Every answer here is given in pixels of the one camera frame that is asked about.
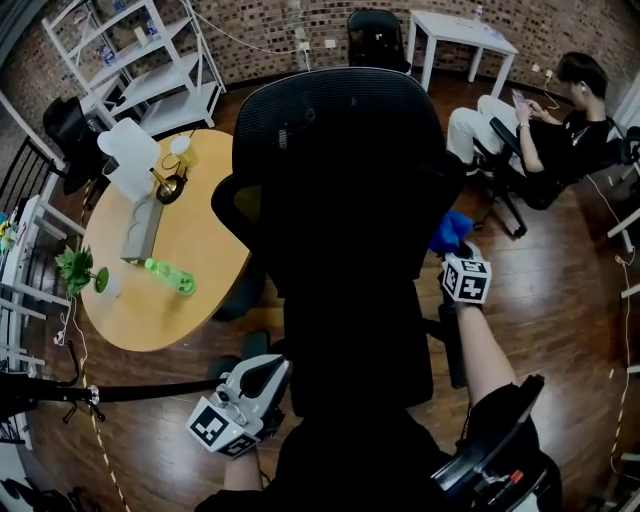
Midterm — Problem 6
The grey rectangular box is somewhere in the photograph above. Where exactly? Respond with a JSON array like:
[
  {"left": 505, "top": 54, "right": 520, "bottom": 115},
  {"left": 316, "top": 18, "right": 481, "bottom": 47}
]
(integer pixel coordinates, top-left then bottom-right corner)
[{"left": 119, "top": 197, "right": 165, "bottom": 265}]

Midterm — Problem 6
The person's black clothing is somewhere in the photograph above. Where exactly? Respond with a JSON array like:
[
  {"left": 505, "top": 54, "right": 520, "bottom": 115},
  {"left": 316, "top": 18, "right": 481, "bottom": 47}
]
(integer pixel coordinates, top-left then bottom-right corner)
[{"left": 194, "top": 382, "right": 564, "bottom": 512}]

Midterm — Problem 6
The white square table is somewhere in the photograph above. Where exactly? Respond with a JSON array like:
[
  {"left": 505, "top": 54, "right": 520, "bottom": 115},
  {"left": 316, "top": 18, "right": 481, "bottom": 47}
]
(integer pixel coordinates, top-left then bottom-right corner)
[{"left": 407, "top": 9, "right": 520, "bottom": 99}]

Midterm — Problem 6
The white cylindrical container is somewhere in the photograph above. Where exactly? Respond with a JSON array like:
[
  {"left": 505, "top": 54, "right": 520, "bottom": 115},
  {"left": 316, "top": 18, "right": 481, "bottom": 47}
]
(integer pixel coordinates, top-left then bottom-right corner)
[{"left": 101, "top": 155, "right": 124, "bottom": 184}]

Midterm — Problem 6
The black coat rack stand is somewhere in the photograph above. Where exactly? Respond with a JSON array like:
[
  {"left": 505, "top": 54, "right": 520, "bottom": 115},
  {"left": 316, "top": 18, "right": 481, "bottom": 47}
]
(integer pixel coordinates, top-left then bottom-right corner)
[{"left": 0, "top": 339, "right": 241, "bottom": 426}]

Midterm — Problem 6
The black metal railing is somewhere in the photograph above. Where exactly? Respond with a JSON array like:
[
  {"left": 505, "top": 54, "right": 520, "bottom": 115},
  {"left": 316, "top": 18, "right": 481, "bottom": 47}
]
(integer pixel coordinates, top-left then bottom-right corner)
[{"left": 0, "top": 137, "right": 56, "bottom": 214}]

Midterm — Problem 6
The person's right forearm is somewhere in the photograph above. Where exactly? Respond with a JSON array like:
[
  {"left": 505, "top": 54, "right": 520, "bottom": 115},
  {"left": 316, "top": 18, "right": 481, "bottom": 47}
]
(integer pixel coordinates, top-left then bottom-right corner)
[{"left": 455, "top": 302, "right": 519, "bottom": 406}]

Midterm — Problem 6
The small white side table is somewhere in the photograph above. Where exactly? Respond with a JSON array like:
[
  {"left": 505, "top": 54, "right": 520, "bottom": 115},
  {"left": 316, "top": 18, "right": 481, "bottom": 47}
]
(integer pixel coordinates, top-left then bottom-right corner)
[{"left": 0, "top": 193, "right": 87, "bottom": 321}]

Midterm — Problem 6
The white frame table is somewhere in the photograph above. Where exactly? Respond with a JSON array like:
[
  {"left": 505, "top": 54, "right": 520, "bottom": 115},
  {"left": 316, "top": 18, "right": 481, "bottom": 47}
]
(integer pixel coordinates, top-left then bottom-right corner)
[{"left": 607, "top": 207, "right": 640, "bottom": 251}]

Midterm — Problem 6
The blue cloth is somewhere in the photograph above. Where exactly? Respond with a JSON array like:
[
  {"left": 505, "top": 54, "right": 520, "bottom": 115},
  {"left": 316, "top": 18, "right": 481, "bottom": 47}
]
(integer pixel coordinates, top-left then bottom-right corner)
[{"left": 428, "top": 209, "right": 475, "bottom": 256}]

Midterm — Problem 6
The person's left forearm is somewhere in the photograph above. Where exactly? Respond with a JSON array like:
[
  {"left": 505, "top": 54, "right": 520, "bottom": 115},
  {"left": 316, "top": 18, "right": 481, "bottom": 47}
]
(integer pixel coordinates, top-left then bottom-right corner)
[{"left": 223, "top": 442, "right": 265, "bottom": 491}]

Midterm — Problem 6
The yellow black striped floor tape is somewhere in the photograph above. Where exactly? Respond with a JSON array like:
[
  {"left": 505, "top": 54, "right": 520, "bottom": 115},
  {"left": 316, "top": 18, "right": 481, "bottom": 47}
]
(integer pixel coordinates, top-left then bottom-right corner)
[{"left": 79, "top": 374, "right": 134, "bottom": 512}]

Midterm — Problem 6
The green plant in white pot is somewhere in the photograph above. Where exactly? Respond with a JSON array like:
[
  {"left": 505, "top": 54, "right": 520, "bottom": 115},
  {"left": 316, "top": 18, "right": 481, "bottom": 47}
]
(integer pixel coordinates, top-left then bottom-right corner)
[{"left": 54, "top": 244, "right": 124, "bottom": 300}]

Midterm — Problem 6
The white lamp with brass base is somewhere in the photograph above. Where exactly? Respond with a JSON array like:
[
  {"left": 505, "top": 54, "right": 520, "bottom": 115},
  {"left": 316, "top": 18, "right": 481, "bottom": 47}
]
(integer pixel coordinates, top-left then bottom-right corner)
[{"left": 96, "top": 117, "right": 189, "bottom": 206}]

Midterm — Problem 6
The green plastic bottle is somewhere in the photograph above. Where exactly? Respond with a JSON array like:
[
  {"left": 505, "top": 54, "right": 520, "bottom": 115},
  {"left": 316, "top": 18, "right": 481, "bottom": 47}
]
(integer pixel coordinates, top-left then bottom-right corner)
[{"left": 143, "top": 257, "right": 198, "bottom": 298}]

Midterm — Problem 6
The black mesh office chair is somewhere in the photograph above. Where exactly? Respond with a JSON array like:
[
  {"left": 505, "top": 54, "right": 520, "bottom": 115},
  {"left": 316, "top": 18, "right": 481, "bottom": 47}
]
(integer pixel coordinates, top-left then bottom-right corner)
[{"left": 207, "top": 67, "right": 469, "bottom": 416}]

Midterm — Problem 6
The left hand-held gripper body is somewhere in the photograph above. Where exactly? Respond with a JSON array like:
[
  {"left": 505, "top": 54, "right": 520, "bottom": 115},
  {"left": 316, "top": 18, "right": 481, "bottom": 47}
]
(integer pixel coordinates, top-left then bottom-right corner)
[{"left": 185, "top": 353, "right": 294, "bottom": 459}]

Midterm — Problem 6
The white metal shelf unit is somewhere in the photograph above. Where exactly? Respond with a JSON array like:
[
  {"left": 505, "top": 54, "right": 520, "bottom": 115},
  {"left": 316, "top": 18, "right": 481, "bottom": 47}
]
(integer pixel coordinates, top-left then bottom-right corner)
[{"left": 42, "top": 0, "right": 226, "bottom": 136}]

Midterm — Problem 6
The yellow jar with white lid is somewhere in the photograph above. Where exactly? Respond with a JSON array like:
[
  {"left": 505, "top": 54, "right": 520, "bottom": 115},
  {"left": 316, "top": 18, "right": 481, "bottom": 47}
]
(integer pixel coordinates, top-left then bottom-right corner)
[{"left": 168, "top": 134, "right": 194, "bottom": 166}]

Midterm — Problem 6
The round wooden table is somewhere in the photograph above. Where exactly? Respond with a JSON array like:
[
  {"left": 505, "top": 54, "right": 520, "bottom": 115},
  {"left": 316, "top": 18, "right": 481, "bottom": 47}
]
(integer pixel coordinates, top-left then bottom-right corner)
[{"left": 79, "top": 128, "right": 269, "bottom": 354}]

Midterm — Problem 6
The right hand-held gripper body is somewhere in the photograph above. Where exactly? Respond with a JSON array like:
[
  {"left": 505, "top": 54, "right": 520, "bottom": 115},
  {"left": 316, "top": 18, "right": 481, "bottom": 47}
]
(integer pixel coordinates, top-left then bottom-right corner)
[{"left": 439, "top": 241, "right": 494, "bottom": 306}]

